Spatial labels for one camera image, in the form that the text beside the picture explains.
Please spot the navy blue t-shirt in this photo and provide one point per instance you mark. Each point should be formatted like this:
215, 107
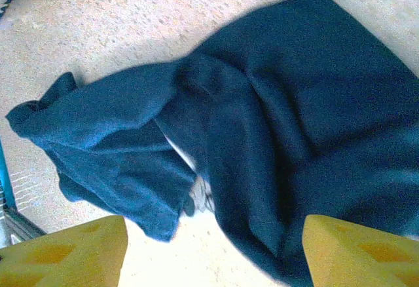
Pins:
262, 103

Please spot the aluminium table frame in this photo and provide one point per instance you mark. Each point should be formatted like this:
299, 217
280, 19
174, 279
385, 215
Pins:
23, 226

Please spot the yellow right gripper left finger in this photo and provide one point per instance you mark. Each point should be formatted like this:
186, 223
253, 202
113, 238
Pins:
65, 260

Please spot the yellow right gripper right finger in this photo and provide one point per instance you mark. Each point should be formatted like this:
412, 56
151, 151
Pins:
360, 260

